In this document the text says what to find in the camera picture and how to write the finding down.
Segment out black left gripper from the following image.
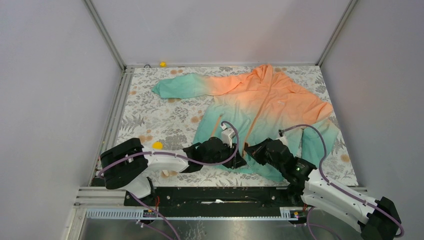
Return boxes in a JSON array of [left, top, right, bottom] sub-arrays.
[[202, 139, 246, 169]]

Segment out mint and orange zip jacket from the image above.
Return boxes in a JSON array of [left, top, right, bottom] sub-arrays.
[[152, 65, 339, 165]]

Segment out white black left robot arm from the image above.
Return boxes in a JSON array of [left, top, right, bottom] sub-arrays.
[[98, 137, 247, 206]]

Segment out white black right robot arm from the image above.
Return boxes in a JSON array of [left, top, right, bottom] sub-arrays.
[[244, 138, 401, 240]]

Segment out yellow round disc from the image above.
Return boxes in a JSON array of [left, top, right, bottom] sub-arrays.
[[151, 141, 164, 150]]

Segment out floral patterned table mat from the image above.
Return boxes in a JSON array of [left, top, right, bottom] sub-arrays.
[[115, 66, 359, 187]]

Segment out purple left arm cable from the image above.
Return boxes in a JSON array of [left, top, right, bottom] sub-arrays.
[[96, 120, 240, 240]]

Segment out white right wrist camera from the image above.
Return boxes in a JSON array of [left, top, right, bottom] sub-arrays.
[[278, 134, 289, 147]]

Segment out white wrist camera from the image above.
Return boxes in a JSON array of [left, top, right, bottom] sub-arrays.
[[221, 127, 236, 149], [278, 134, 289, 147]]

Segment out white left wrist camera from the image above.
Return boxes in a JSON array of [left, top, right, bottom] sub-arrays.
[[221, 127, 236, 149]]

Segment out aluminium frame post right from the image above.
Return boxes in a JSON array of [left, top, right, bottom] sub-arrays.
[[315, 0, 359, 67]]

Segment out aluminium frame post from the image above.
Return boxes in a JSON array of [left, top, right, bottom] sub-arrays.
[[82, 0, 127, 71], [315, 0, 359, 67]]

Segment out aluminium frame post left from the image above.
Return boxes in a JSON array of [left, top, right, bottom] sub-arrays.
[[82, 0, 127, 71]]

